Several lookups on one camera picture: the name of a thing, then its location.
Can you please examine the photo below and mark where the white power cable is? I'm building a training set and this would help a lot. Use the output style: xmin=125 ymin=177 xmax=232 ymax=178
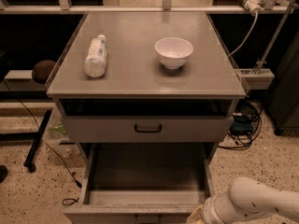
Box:
xmin=227 ymin=10 xmax=260 ymax=59

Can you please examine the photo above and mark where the grey middle drawer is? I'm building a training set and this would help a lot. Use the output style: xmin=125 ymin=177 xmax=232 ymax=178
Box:
xmin=62 ymin=116 xmax=233 ymax=143

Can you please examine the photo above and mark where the clear plastic bin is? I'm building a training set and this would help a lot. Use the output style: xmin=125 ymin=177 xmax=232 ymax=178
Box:
xmin=43 ymin=107 xmax=79 ymax=158

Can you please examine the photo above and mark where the brown round ball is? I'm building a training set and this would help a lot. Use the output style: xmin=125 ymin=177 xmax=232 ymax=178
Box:
xmin=32 ymin=60 xmax=56 ymax=84

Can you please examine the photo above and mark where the grey open bottom drawer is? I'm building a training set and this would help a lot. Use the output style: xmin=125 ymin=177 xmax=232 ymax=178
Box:
xmin=64 ymin=143 xmax=214 ymax=224

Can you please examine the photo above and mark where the black cable bundle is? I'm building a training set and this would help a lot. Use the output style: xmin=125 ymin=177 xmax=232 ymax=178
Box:
xmin=217 ymin=98 xmax=264 ymax=151

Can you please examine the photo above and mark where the white power strip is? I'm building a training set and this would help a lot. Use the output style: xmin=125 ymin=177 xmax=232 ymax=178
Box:
xmin=237 ymin=0 xmax=264 ymax=15

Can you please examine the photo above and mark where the slanted metal rod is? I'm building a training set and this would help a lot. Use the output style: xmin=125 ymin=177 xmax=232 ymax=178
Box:
xmin=251 ymin=0 xmax=296 ymax=75

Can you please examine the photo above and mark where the grey metal drawer cabinet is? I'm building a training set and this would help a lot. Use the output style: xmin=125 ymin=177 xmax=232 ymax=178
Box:
xmin=48 ymin=12 xmax=245 ymax=157

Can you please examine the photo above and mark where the clear plastic water bottle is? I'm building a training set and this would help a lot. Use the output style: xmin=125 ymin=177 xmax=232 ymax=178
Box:
xmin=84 ymin=35 xmax=107 ymax=77

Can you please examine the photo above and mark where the white ceramic bowl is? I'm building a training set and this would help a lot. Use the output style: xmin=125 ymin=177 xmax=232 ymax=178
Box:
xmin=154 ymin=37 xmax=193 ymax=69

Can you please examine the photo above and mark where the blue power box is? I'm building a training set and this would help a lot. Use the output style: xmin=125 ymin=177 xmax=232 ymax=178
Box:
xmin=230 ymin=116 xmax=254 ymax=135

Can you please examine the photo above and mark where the black metal bar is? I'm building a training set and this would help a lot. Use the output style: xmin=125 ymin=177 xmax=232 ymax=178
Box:
xmin=23 ymin=110 xmax=51 ymax=173

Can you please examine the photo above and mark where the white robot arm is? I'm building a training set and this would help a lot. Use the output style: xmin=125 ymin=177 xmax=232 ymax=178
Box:
xmin=186 ymin=177 xmax=299 ymax=224

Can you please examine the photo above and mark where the black floor cable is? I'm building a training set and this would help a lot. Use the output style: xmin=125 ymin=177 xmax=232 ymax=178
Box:
xmin=2 ymin=79 xmax=83 ymax=206

